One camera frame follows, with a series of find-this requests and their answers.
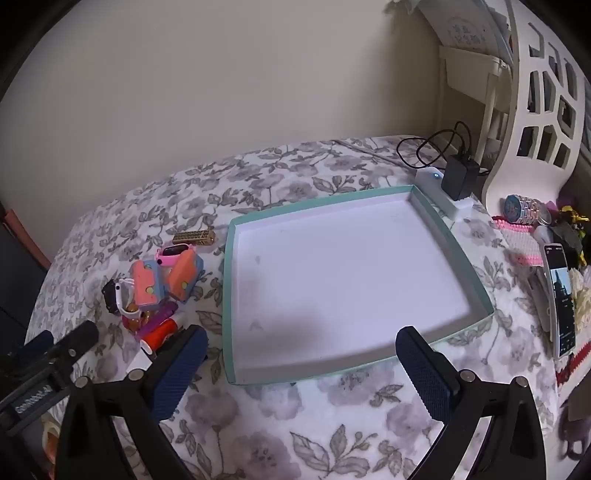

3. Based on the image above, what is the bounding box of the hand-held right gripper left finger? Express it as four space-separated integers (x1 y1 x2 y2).
54 324 209 480

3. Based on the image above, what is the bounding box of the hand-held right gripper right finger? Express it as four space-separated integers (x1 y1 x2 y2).
396 326 548 480

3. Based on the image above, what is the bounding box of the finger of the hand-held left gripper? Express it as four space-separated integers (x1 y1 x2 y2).
22 329 55 356
46 320 100 370

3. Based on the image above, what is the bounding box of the orange red tube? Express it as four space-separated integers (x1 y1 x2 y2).
140 318 181 356

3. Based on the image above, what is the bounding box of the black watch with white band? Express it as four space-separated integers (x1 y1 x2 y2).
102 277 137 317

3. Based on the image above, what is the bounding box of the purple plastic piece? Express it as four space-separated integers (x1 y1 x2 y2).
139 302 178 340

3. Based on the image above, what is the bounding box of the orange and blue toy block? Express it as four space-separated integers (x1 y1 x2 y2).
163 251 205 303
128 259 163 311

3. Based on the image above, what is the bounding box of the teal shallow box tray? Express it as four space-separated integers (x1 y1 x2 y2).
225 184 496 387

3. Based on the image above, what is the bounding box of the gold rectangular patterned case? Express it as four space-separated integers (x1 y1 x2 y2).
172 228 217 247

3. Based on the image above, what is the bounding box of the dark cabinet with orange edge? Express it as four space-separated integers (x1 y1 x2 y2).
0 203 51 356

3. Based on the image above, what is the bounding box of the floral blanket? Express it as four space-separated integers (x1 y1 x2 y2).
34 134 561 480

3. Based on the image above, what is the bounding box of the smartphone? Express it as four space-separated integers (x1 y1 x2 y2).
540 243 578 358

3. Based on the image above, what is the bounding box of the pink and white knitted cloth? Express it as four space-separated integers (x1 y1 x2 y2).
492 215 546 268

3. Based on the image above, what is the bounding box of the white power strip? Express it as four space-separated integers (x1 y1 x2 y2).
413 168 474 222

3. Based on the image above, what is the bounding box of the metal wristwatch with blue dial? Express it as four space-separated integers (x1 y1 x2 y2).
503 194 552 227

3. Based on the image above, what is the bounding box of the black power adapter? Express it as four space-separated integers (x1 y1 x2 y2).
441 154 481 201

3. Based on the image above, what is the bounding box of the black yellow object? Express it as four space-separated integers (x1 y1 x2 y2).
549 203 591 268

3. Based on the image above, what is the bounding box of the white bedside shelf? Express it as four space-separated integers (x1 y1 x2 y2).
438 44 509 153

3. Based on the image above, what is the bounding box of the white printed board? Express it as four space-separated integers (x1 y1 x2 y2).
434 0 513 49

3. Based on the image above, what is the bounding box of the black cable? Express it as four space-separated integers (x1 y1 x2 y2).
397 121 490 178

